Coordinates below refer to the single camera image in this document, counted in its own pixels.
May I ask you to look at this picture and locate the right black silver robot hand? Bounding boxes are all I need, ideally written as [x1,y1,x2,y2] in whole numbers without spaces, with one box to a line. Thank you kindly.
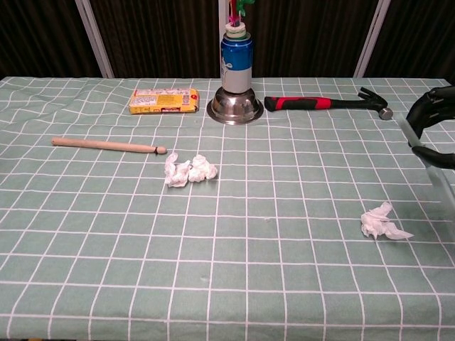
[406,84,455,170]

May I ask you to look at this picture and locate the green hand brush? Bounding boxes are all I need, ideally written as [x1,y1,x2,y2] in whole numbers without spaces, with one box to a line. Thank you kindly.
[397,113,455,210]

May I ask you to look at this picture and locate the paper ball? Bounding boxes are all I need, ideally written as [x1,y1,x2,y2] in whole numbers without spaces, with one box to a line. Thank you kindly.
[164,152,193,189]
[360,201,415,240]
[187,153,219,183]

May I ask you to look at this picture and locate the dark pleated curtain panel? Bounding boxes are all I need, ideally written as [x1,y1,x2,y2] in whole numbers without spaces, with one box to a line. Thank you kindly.
[365,0,455,80]
[88,0,223,80]
[0,0,105,79]
[245,0,377,79]

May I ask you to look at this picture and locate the red black claw hammer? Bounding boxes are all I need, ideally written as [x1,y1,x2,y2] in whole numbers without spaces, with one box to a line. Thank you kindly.
[263,86,394,121]

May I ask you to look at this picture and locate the upturned steel bowl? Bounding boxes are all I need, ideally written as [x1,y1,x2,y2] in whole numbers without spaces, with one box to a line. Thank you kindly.
[206,86,265,126]

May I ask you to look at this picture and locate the blue silver drink can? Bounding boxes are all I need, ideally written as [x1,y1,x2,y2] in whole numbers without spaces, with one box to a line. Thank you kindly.
[220,31,254,95]

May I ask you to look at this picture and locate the green checked tablecloth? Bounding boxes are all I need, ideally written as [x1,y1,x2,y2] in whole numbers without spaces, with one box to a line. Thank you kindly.
[0,76,455,341]

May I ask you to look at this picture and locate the yellow snack box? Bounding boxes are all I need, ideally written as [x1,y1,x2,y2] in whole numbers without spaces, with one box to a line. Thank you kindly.
[128,88,200,116]

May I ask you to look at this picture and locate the wooden stick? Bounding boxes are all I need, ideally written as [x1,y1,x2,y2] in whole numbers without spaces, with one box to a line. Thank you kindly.
[51,136,168,156]

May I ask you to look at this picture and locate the grey slanted frame post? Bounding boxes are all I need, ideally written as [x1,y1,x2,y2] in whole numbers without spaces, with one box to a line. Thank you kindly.
[353,0,392,79]
[74,0,115,79]

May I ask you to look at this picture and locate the grey upright frame post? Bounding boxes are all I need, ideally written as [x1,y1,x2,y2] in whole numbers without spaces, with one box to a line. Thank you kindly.
[218,0,229,79]

